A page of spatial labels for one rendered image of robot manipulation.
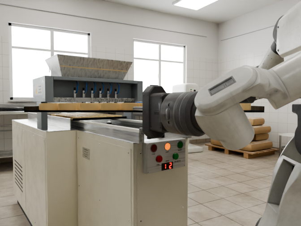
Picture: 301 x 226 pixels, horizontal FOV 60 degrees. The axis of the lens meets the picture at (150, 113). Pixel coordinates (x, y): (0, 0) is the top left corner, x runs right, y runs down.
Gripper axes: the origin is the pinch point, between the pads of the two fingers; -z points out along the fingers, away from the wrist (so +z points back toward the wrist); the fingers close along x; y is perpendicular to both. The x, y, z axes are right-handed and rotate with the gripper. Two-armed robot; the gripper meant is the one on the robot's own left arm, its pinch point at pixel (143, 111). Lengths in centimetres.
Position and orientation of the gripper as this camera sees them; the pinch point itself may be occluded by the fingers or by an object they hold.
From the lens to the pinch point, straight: 64.0
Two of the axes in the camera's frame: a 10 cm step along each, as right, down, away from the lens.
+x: 0.0, -10.0, -0.4
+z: 6.5, 0.3, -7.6
